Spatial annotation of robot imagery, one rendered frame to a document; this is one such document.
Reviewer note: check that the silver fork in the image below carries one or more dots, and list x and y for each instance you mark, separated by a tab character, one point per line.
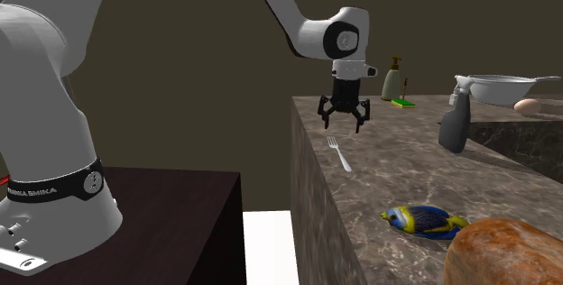
339	154

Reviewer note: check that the dark thin brush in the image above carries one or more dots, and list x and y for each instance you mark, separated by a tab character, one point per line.
404	87

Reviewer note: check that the dark grey spray bottle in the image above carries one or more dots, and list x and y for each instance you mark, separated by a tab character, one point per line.
455	125

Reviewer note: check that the blue and yellow toy fish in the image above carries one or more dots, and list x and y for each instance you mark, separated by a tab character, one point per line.
424	221

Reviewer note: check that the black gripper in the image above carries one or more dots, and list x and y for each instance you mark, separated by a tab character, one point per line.
346	92

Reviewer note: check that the brown egg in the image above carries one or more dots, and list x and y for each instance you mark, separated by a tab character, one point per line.
527	106

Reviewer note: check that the green and yellow sponge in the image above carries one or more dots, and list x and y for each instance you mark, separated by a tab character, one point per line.
403	103

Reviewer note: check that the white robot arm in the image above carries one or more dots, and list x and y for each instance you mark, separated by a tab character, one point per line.
44	99

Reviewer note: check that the brown bread loaf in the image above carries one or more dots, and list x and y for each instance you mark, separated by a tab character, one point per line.
506	253

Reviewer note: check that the dark brown robot stand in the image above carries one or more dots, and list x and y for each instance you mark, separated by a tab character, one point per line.
176	227

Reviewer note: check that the grey metal pan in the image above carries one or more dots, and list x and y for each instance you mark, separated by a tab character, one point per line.
501	88

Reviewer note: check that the green soap dispenser bottle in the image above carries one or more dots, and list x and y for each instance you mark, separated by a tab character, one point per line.
391	82

